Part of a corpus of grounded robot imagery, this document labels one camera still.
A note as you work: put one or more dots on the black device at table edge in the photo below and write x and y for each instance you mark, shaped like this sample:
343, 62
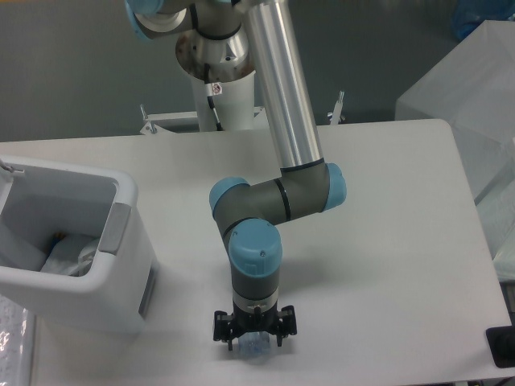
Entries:
501, 343

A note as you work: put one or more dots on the white green wrapper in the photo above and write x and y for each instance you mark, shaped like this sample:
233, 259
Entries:
73, 256

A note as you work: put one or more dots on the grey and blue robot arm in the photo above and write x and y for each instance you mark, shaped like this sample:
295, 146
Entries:
247, 215

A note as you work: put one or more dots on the white trash can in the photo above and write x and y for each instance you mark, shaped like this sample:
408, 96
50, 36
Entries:
40, 198

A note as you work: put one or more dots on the blue yellow snack packet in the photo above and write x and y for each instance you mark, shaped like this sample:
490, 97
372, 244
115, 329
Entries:
57, 237

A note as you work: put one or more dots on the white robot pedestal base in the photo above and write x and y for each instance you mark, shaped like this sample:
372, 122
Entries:
221, 74

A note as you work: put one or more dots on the frosted plastic storage box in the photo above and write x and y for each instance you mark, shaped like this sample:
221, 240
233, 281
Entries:
472, 89

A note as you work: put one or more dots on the clear blue plastic bottle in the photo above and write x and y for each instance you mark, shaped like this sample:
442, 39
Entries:
254, 344

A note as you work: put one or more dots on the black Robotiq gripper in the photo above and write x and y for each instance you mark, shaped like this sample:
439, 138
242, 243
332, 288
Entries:
227, 327

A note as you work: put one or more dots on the blue water jug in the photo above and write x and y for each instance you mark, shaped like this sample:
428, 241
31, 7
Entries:
468, 15

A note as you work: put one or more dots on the metal table clamp bolt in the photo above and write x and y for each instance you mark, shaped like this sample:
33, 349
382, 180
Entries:
336, 117

